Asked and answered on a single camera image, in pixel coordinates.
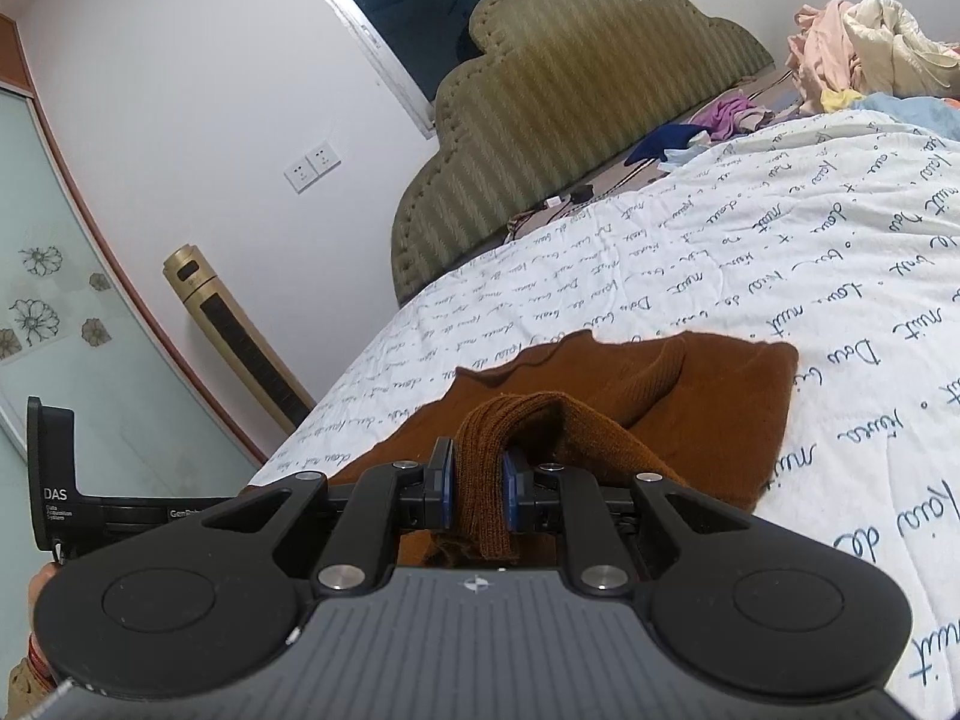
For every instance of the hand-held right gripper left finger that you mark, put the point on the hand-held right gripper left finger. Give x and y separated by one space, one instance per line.
446 487

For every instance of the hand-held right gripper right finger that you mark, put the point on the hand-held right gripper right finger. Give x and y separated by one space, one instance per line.
514 491

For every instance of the brown knit sweater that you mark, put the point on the brown knit sweater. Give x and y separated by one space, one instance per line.
712 405

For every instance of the pink clothes pile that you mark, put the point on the pink clothes pile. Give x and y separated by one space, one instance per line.
817 52

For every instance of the person's left hand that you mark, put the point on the person's left hand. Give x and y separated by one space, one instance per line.
43 600

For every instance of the flower-print glass door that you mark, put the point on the flower-print glass door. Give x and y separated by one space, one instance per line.
67 277

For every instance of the gold tower air conditioner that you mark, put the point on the gold tower air conditioner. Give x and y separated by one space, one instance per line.
240 345

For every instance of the white script-print quilt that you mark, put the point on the white script-print quilt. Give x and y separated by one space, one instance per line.
675 277

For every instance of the small black device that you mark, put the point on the small black device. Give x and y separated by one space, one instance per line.
582 194

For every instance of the small light blue cloth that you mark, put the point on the small light blue cloth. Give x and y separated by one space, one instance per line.
686 154

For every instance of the dark blue cloth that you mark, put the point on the dark blue cloth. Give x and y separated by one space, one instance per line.
664 142

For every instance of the olive padded headboard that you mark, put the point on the olive padded headboard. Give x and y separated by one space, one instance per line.
562 90

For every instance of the purple cloth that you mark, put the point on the purple cloth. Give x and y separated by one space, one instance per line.
735 116

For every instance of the window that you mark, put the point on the window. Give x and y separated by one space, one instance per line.
405 0

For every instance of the yellow cloth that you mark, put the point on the yellow cloth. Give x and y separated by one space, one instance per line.
840 100

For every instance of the light blue blanket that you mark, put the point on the light blue blanket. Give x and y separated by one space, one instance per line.
907 114

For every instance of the cream puffy jacket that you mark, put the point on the cream puffy jacket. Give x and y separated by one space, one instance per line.
900 45

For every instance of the white wall socket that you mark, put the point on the white wall socket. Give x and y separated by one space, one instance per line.
311 165

